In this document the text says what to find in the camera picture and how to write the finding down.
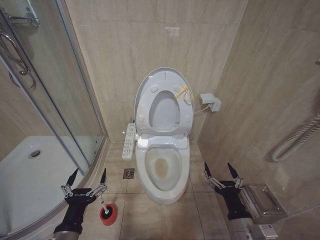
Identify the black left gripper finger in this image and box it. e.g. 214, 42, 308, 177
89, 167, 108, 199
60, 168, 79, 199

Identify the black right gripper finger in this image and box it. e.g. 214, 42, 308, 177
203, 161, 225, 189
227, 163, 244, 189

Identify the white toilet brush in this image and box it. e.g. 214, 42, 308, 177
100, 199, 114, 216

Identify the red toilet brush holder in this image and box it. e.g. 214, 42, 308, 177
99, 203, 119, 227

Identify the white toilet bowl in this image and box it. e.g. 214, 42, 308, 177
136, 134, 191, 206

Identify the metal floor drain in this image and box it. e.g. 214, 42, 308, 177
122, 167, 135, 180

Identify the white shower tray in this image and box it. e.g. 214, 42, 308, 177
0, 135, 104, 232

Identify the white bidet control panel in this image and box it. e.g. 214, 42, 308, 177
121, 121, 136, 160

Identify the white power cable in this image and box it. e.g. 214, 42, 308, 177
193, 104, 211, 116

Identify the white coiled hose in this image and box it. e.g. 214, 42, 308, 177
271, 115, 320, 162

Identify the grey wall power box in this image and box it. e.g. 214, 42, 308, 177
199, 92, 222, 113

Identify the white toilet seat ring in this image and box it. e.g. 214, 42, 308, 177
136, 74, 194, 135

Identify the yellow cable tie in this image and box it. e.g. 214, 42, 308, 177
174, 85, 195, 104

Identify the glass shower enclosure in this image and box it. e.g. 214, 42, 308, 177
0, 0, 109, 174

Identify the chrome shower door handle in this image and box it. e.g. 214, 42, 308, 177
0, 31, 38, 90

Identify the chrome shower wall fixture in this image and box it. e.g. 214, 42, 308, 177
6, 4, 41, 28

